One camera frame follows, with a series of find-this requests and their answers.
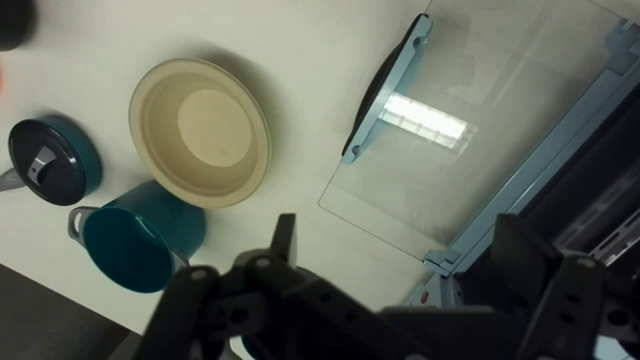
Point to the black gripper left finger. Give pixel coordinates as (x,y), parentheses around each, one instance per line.
(200,306)

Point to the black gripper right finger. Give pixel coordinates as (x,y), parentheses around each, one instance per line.
(581,306)

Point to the light blue toaster oven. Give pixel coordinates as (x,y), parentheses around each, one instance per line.
(586,166)

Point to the clear plastic dish rack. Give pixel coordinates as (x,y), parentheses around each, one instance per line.
(506,153)

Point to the beige bowl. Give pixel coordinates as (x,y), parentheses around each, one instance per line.
(200,130)

